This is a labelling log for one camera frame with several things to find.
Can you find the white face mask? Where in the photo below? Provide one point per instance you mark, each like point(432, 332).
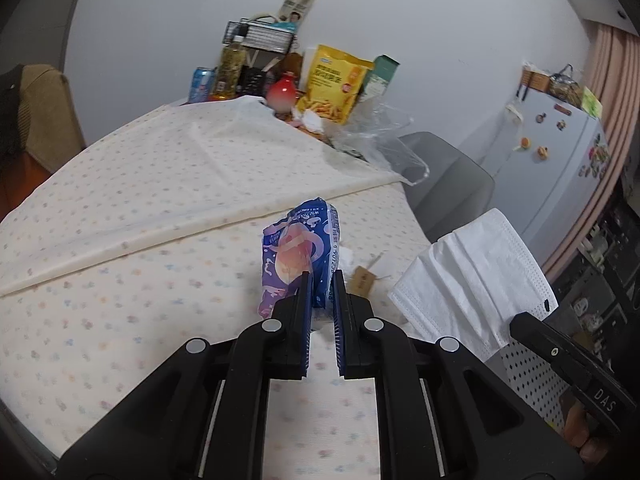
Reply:
point(465, 280)

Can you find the small brown paper tag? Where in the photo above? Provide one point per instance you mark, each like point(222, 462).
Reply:
point(362, 280)

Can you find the brown woven basket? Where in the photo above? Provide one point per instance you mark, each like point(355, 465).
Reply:
point(534, 80)

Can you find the cooking oil bottle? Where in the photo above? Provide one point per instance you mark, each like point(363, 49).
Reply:
point(230, 67)

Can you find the person's right hand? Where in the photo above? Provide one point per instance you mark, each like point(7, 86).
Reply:
point(575, 425)

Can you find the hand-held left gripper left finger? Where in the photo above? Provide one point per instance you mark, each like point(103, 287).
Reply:
point(306, 310)

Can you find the clear plastic bag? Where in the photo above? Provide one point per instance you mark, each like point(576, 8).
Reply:
point(385, 135)

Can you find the pink curtain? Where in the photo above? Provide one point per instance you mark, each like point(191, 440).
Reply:
point(610, 90)

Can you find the blue and white tissue pack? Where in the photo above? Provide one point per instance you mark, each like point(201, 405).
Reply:
point(285, 23)

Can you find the grey chair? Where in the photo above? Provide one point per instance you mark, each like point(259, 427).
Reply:
point(445, 180)

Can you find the blue drink can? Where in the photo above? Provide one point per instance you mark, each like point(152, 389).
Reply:
point(201, 85)

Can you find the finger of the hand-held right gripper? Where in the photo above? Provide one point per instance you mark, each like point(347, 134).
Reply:
point(560, 355)

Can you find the black utensil holder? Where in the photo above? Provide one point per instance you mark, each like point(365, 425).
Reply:
point(252, 80)

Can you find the green tissue box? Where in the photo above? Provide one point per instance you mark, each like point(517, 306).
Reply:
point(591, 102)

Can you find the blue snack wrapper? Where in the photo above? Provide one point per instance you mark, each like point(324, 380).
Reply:
point(295, 245)

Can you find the red and white vase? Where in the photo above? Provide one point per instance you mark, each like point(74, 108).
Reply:
point(281, 94)

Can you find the yellow snack bag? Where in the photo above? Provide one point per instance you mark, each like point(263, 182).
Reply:
point(332, 85)

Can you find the green carton box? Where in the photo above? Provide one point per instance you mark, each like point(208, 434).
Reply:
point(382, 75)

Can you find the dotted cream tablecloth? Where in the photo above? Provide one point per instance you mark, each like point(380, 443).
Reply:
point(125, 310)

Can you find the white hanging bag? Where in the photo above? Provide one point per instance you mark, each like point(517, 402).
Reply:
point(515, 112)

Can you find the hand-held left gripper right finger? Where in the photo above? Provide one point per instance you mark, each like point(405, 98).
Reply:
point(338, 320)

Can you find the group of fridge magnets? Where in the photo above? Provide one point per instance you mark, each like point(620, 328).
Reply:
point(597, 155)

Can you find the brown upholstered chair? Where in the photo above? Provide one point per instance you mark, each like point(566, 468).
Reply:
point(45, 110)

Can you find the white fridge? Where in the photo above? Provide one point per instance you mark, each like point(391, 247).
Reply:
point(545, 185)

